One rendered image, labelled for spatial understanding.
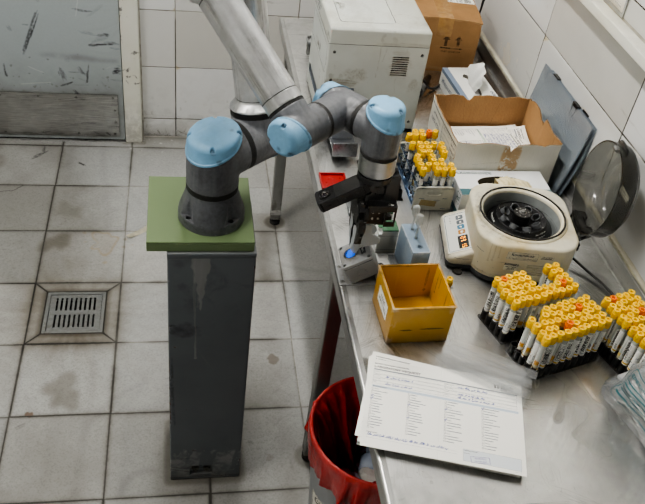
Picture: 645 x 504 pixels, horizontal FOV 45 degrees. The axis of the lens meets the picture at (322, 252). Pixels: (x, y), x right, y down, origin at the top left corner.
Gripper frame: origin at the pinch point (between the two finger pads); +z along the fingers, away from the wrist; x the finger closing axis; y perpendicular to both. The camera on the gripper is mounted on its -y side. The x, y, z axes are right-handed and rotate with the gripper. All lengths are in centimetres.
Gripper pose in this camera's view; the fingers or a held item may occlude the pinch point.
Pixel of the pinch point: (351, 247)
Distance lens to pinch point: 169.7
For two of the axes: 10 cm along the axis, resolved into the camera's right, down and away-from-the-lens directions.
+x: -1.4, -6.5, 7.5
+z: -1.2, 7.6, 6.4
